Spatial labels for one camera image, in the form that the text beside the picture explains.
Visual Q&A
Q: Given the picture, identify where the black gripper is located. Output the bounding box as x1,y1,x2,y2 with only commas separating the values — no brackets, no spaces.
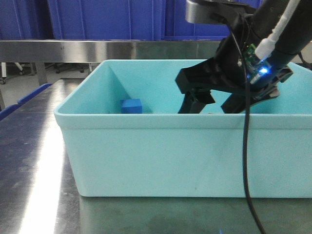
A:
175,12,293,114

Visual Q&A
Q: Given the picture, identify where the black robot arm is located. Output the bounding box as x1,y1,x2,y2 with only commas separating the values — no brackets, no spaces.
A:
175,0,312,114

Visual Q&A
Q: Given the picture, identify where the small blue cube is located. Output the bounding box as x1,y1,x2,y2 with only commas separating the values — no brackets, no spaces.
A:
120,98,143,114

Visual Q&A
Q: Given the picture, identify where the green wrist circuit board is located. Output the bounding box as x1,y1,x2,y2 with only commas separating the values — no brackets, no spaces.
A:
244,44,272,84

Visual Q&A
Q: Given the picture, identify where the blue crate upper right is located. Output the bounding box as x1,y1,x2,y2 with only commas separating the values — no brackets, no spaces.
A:
164,0,271,41

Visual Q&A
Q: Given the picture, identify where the blue crate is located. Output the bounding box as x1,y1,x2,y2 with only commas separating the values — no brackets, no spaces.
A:
0,0,54,40
164,0,271,41
48,0,164,41

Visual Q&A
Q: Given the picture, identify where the light cyan plastic tub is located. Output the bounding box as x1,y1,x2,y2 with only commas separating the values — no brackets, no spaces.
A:
55,59,312,198

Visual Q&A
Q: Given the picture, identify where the blue crate upper middle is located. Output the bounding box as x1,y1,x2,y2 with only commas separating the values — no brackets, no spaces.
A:
48,0,164,41

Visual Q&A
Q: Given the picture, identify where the blue bin edge left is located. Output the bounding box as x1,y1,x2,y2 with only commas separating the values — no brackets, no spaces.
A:
0,83,52,120

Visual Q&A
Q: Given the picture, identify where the blue crate upper left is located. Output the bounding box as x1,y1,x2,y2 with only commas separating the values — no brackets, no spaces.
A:
0,0,54,40

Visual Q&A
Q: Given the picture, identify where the white cable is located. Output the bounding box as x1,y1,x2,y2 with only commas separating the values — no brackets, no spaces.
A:
255,0,300,59

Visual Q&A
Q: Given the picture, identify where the black cable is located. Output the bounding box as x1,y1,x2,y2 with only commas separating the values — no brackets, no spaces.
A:
228,21,268,234

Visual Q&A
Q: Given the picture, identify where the stainless steel shelf rail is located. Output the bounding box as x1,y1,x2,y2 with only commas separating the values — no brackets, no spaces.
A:
0,40,219,63

